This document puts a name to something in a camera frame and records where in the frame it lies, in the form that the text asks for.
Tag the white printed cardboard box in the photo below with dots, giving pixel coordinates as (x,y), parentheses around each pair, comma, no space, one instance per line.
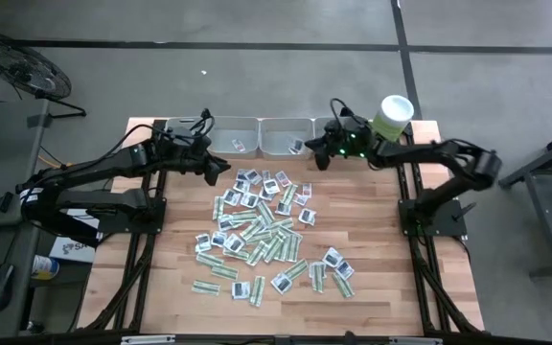
(72,251)

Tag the black floor fan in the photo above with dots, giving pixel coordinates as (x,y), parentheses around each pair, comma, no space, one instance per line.
(22,67)

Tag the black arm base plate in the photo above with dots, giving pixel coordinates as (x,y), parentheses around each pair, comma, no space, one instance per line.
(113,225)
(448,225)

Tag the green wipes canister white lid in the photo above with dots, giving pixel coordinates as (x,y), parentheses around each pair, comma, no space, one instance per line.
(393,112)

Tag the black aluminium frame struts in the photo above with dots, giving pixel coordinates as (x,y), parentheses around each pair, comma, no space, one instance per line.
(134,287)
(402,182)

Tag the silver bracket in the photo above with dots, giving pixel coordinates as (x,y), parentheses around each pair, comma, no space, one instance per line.
(415,341)
(149,339)

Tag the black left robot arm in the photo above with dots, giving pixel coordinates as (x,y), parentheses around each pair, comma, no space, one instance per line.
(89,167)

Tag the small white packet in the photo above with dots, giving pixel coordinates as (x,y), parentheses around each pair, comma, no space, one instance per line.
(262,193)
(300,199)
(266,175)

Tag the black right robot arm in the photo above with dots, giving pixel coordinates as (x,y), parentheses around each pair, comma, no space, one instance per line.
(439,153)

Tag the black front frame rail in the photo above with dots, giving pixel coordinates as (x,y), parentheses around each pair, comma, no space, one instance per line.
(233,341)

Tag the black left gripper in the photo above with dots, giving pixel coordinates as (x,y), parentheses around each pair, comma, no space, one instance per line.
(182,151)

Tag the black clamp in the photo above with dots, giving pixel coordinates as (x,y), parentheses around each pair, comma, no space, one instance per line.
(205,114)

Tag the white and yellow can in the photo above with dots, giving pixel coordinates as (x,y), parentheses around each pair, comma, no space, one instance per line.
(45,267)

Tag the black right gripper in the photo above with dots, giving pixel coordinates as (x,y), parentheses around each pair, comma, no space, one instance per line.
(352,141)

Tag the small black desk device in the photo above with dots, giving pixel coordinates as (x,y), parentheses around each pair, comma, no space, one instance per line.
(0,202)

